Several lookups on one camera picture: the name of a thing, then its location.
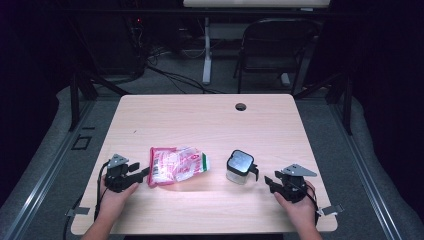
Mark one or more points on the aluminium floor rail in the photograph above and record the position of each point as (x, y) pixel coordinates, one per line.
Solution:
(366, 180)
(40, 186)

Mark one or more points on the black metal frame stand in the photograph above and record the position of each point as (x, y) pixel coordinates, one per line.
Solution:
(74, 100)
(347, 106)

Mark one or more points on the grey metal bracket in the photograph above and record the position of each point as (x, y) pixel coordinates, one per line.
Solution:
(331, 209)
(78, 211)

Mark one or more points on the clear jar with black lid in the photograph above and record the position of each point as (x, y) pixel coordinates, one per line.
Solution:
(239, 165)

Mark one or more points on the red and white plastic bag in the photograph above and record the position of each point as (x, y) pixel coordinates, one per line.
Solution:
(176, 165)

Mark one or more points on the dark computer tower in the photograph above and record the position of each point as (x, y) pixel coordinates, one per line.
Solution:
(110, 43)

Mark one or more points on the black folding chair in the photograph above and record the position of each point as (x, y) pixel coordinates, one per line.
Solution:
(276, 40)

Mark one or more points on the black frame crossbar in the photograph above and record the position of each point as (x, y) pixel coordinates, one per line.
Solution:
(166, 12)

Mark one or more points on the person's right hand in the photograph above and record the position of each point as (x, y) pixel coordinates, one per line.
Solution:
(301, 213)

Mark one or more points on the person's left hand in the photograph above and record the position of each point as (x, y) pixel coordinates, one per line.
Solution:
(111, 203)

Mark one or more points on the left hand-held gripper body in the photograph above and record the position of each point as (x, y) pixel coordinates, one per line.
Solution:
(118, 180)

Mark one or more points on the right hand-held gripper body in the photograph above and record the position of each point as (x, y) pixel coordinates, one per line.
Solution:
(293, 188)

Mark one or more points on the white desk leg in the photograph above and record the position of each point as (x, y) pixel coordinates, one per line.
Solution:
(207, 56)

